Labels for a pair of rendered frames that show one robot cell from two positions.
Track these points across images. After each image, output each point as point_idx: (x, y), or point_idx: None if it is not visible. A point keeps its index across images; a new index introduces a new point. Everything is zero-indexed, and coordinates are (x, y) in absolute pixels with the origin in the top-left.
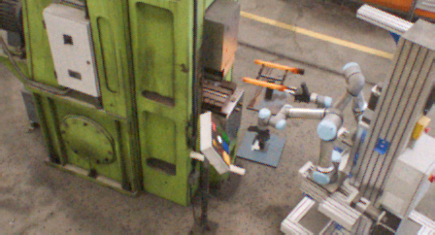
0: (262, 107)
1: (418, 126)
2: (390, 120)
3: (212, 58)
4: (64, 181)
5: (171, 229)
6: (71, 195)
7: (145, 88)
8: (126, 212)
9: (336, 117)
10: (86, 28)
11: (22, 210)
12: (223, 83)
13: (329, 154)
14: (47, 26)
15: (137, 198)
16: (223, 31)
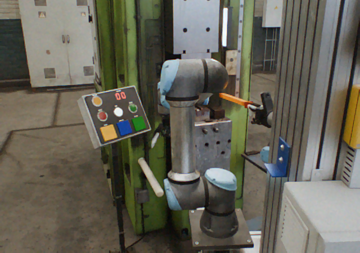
0: (258, 159)
1: (352, 98)
2: (291, 80)
3: (169, 38)
4: (95, 173)
5: (102, 242)
6: (85, 181)
7: (124, 72)
8: (95, 209)
9: (194, 61)
10: (93, 0)
11: (54, 174)
12: (212, 105)
13: (177, 140)
14: (89, 12)
15: (115, 207)
16: None
